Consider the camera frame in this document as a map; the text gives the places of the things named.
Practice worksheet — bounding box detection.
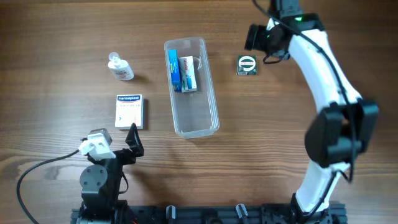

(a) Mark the blue Vicks lozenge box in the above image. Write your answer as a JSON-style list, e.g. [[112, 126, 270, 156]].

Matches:
[[168, 49, 182, 92]]

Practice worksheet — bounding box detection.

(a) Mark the small hand sanitizer bottle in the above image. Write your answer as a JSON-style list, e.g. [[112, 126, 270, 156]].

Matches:
[[108, 52, 134, 81]]

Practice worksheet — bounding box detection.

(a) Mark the black left camera cable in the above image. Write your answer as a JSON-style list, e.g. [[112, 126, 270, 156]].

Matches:
[[16, 149, 81, 224]]

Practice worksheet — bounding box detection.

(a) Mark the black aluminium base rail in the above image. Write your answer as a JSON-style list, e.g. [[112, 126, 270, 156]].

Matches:
[[70, 203, 348, 224]]

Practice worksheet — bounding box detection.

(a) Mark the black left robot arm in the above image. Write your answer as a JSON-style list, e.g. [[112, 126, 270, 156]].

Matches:
[[71, 123, 144, 224]]

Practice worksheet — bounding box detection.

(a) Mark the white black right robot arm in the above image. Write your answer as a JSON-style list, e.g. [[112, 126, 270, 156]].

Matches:
[[261, 1, 379, 223]]

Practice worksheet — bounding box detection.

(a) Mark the green Zam-Buk ointment box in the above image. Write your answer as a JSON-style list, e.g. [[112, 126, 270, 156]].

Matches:
[[236, 55, 257, 75]]

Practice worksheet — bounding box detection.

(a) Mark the white blue medicine box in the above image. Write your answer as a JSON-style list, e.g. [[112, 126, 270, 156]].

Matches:
[[178, 56, 197, 93]]

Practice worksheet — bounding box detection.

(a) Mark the white Hansaplast plaster box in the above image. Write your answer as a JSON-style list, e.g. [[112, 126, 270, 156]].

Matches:
[[115, 95, 144, 129]]

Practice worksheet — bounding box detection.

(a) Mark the clear plastic container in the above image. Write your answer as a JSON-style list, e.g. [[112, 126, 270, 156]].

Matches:
[[164, 37, 220, 139]]

